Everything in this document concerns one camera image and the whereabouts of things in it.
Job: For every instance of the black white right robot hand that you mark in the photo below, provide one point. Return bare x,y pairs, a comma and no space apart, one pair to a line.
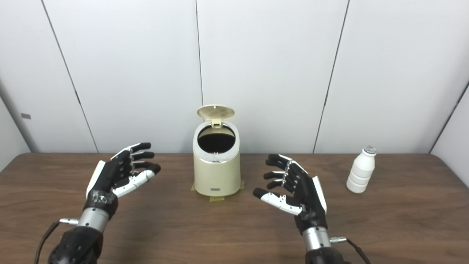
307,198

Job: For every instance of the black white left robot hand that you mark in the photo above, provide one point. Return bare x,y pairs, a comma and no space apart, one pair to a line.
106,181

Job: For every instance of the small white plastic bottle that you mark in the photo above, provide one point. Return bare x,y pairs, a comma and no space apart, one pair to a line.
361,172

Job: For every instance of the cream round bin lid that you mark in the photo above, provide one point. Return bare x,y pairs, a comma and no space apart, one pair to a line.
215,112

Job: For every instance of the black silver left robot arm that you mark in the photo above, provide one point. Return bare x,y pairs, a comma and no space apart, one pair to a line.
80,242

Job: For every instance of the cream-colored round bin body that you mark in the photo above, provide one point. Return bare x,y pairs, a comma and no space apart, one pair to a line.
216,176

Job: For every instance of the small gray wall tag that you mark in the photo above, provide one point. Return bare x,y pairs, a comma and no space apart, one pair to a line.
26,116

